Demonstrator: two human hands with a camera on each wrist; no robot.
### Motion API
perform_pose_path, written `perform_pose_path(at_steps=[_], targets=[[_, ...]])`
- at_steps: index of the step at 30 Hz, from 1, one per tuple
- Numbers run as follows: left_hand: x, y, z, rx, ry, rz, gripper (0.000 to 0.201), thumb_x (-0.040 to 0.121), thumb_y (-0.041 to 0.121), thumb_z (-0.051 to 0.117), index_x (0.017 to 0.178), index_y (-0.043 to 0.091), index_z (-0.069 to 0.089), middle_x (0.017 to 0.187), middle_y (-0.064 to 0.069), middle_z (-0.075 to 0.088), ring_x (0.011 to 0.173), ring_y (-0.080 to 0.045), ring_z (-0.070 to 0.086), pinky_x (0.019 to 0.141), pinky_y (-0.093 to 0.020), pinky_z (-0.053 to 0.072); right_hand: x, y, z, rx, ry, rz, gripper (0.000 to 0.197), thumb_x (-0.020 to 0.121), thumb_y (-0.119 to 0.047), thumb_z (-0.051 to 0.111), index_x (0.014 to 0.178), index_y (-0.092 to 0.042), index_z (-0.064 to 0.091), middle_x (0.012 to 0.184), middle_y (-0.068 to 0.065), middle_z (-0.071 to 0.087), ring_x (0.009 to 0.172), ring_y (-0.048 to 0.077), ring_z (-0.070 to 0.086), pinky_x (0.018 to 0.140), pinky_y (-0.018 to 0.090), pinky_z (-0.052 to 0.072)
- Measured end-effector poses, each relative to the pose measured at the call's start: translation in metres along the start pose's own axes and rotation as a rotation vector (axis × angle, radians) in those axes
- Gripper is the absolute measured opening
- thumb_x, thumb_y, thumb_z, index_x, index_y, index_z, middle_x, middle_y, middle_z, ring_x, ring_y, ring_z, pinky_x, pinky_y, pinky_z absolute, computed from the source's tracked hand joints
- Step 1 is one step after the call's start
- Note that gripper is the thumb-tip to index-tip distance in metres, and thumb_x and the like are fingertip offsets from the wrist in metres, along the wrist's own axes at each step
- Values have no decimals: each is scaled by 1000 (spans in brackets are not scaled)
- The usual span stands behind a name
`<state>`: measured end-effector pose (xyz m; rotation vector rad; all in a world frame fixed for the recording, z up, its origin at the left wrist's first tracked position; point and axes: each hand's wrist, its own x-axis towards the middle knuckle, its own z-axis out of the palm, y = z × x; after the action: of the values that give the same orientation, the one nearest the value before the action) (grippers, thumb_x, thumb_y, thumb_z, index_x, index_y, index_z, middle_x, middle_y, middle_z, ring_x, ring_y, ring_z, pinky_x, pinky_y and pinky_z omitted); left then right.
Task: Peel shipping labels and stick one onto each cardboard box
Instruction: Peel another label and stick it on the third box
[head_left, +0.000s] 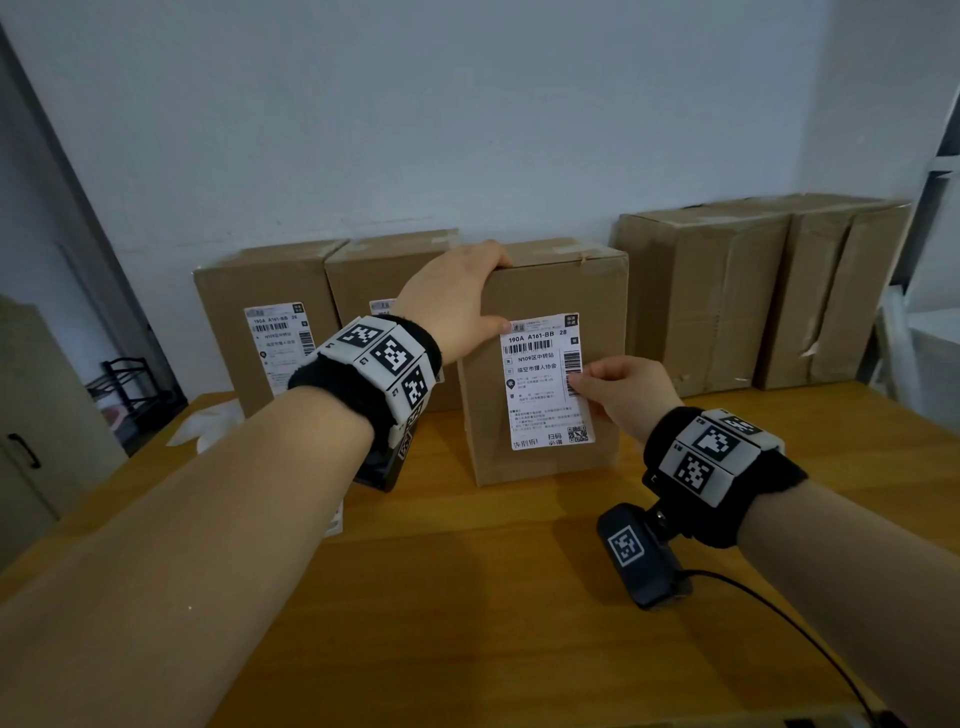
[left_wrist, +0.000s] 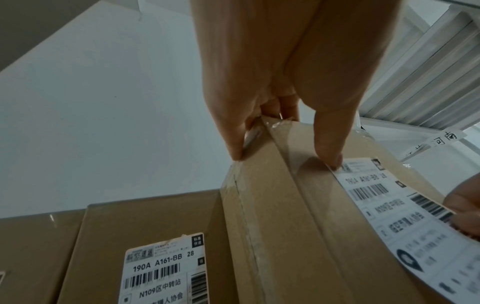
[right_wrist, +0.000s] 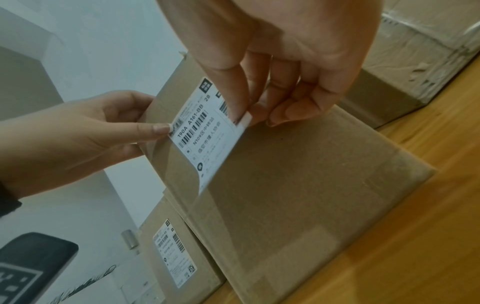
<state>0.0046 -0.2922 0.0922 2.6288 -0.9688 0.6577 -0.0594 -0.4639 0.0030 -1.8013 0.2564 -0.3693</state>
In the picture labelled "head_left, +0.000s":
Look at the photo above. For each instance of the person's right hand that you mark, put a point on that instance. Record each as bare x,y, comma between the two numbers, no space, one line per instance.
634,394

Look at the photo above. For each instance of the white metal rack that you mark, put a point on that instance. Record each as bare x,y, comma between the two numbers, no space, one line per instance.
896,352

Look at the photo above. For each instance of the cream wooden cabinet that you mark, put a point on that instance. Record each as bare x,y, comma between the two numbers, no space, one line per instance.
52,420

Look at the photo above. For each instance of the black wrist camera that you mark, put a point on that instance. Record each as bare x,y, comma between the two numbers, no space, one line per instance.
645,562
386,465

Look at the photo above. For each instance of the person's left hand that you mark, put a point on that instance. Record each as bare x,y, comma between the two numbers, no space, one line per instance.
450,300

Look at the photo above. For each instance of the person's left forearm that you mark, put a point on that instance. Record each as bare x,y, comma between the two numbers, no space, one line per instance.
187,570

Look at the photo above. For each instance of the translucent label backing paper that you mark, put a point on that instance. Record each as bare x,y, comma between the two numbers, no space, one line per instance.
221,442
191,427

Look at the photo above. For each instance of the shipping label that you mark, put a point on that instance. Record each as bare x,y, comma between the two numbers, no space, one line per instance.
277,352
382,306
540,405

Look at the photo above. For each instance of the person's right forearm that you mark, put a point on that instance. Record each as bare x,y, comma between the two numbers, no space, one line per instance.
862,585

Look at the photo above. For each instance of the brown cardboard box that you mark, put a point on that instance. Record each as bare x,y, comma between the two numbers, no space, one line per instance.
585,292
697,300
247,277
840,300
375,270

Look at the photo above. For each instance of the black wristband with marker tiles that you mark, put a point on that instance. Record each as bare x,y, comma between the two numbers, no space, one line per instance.
712,465
375,360

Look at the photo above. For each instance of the black shoe rack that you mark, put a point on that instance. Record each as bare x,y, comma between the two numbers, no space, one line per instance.
124,365

